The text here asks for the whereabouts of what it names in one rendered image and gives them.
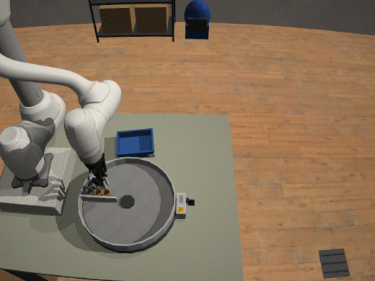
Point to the blue square tray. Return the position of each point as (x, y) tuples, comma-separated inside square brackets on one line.
[(135, 143)]

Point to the grey round turning table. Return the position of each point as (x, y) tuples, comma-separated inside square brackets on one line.
[(142, 202)]

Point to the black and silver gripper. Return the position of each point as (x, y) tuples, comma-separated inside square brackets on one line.
[(96, 176)]

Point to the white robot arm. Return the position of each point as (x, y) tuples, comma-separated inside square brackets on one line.
[(22, 145)]

